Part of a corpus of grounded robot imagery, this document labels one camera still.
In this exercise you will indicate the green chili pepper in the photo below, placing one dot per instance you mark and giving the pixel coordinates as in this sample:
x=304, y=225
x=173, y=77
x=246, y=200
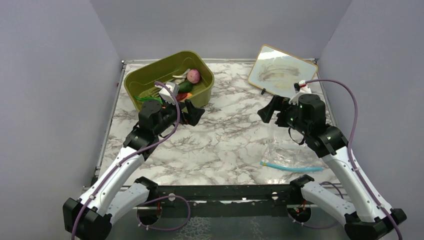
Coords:
x=144, y=99

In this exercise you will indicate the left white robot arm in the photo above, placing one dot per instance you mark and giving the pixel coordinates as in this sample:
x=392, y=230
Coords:
x=92, y=215

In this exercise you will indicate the olive green plastic bin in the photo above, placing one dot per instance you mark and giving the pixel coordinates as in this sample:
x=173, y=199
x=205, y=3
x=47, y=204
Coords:
x=140, y=83

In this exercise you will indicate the dark green avocado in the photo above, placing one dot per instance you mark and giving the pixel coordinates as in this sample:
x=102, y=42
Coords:
x=185, y=86

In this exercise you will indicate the wood framed whiteboard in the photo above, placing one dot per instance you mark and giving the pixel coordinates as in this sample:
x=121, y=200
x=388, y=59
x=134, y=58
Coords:
x=276, y=71

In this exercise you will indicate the clear zip top bag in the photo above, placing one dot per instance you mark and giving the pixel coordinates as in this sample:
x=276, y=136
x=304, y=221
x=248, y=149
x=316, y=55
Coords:
x=285, y=152

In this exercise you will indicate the red meat slice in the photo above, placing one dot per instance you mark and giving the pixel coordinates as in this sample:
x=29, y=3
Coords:
x=182, y=96

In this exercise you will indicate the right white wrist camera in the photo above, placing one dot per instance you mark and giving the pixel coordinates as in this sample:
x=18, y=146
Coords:
x=301, y=88

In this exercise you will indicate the white garlic piece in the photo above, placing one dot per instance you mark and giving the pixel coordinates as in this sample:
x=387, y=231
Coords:
x=182, y=76

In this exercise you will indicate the purple red onion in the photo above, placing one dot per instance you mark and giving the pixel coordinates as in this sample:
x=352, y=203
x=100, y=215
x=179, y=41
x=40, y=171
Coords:
x=193, y=76

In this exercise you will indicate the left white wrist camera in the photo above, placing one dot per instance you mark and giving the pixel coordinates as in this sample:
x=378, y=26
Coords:
x=170, y=94

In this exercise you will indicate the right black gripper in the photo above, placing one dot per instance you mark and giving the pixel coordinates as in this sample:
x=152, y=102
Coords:
x=267, y=112

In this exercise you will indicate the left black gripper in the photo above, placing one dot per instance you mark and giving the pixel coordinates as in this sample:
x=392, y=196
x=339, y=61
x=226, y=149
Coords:
x=194, y=114

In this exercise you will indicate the orange squash slice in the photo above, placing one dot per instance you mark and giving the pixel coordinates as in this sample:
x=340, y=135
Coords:
x=189, y=95

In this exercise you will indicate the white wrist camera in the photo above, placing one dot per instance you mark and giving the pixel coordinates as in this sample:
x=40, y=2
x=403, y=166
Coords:
x=301, y=88
x=170, y=94

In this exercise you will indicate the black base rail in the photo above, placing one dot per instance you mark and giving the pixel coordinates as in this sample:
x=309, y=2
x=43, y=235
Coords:
x=218, y=201

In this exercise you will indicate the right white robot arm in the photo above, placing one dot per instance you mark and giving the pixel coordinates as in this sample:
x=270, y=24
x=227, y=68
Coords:
x=366, y=216

